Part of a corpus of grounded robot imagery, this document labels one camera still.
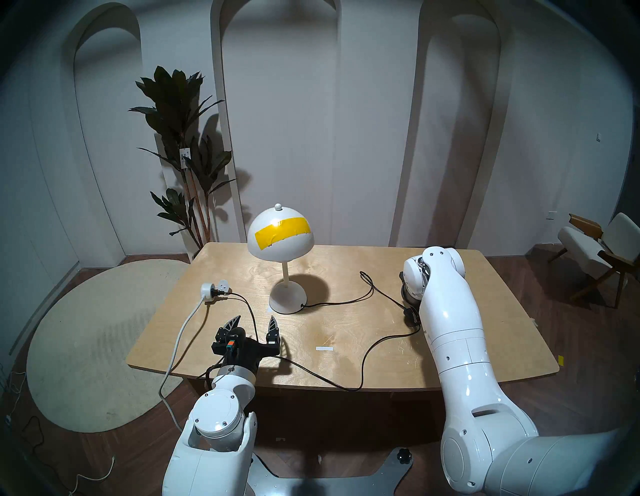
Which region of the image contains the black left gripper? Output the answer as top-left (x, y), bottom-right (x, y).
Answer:
top-left (211, 315), bottom-right (282, 374)

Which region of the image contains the white mushroom table lamp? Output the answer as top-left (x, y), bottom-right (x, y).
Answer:
top-left (246, 203), bottom-right (316, 316)

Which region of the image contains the white round extension socket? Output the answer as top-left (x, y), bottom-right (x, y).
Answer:
top-left (200, 279), bottom-right (232, 304)

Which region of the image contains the yellow tape strip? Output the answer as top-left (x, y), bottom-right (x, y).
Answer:
top-left (254, 217), bottom-right (312, 249)

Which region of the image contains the oval beige rug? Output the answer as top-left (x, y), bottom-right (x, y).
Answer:
top-left (26, 259), bottom-right (191, 434)

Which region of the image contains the wooden armchair with white cushions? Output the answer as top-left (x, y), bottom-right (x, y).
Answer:
top-left (547, 212), bottom-right (640, 308)

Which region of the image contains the tall dark green plant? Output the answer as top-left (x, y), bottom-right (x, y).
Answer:
top-left (128, 65), bottom-right (238, 262)

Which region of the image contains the black lamp power cable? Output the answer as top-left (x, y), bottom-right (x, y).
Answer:
top-left (207, 271), bottom-right (422, 392)

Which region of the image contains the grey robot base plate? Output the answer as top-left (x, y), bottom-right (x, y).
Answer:
top-left (247, 446), bottom-right (415, 496)

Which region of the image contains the white floor cable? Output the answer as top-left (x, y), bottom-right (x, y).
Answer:
top-left (67, 455), bottom-right (116, 496)

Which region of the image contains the black floor cable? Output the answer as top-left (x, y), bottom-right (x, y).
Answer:
top-left (0, 365), bottom-right (51, 473)

